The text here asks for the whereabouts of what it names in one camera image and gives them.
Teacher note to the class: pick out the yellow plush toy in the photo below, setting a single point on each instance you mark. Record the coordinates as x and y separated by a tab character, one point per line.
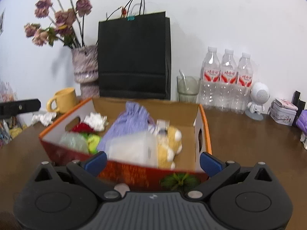
169	145

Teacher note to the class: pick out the dried pink roses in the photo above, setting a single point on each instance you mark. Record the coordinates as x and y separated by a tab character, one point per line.
66	22

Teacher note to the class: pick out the white robot figurine speaker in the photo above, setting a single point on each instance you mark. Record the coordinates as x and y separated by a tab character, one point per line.
259	95

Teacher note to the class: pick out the teal binder clip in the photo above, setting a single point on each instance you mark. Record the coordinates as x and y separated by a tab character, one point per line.
130	18

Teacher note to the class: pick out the black paper bag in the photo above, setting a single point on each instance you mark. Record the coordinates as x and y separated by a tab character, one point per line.
134	57

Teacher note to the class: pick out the translucent plastic box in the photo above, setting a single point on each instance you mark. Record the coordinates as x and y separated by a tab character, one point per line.
137	149

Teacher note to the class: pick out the crumpled white tissue on table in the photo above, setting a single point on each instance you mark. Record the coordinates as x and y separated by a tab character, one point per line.
45	119

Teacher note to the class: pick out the yellow ceramic mug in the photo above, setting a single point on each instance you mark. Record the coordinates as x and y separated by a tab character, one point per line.
62	101

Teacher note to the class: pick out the green glass tumbler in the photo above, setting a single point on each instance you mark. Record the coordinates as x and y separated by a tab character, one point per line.
188	89

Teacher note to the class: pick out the water bottle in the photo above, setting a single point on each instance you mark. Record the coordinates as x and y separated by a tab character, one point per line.
210	75
243	85
228	77

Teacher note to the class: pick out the right water bottle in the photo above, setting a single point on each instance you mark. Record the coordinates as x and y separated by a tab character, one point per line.
243	85

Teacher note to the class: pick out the orange cardboard box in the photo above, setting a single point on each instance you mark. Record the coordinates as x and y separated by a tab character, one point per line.
59	143

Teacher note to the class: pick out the green yellow ball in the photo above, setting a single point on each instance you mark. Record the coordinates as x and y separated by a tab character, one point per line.
92	141

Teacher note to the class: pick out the red fabric flower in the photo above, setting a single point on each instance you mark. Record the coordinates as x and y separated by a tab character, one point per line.
82	128

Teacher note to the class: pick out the colourful snack packets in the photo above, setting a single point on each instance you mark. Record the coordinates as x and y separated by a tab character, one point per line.
11	126

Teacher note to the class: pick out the small tin box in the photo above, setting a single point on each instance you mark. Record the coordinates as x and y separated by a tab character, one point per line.
283	112

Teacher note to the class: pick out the left water bottle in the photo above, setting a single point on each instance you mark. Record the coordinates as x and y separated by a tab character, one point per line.
210	75

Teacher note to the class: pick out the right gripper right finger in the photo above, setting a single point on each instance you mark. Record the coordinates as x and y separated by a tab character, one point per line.
219	173

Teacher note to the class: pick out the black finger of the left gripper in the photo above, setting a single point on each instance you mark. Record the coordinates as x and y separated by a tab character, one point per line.
14	108

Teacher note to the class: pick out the purple textured vase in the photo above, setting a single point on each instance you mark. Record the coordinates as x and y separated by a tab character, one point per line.
85	65

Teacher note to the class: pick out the purple drawstring pouch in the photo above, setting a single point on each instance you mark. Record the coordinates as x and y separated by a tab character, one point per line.
134	119

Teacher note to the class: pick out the crumpled white tissue in box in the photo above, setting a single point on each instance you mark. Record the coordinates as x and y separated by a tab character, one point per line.
96	121

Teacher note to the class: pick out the middle water bottle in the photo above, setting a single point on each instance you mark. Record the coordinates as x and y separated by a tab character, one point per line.
228	77

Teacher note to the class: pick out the clear spoon in glass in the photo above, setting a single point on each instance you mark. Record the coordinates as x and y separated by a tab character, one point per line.
183	77

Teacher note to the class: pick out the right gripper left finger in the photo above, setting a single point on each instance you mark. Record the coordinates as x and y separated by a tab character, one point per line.
86	173

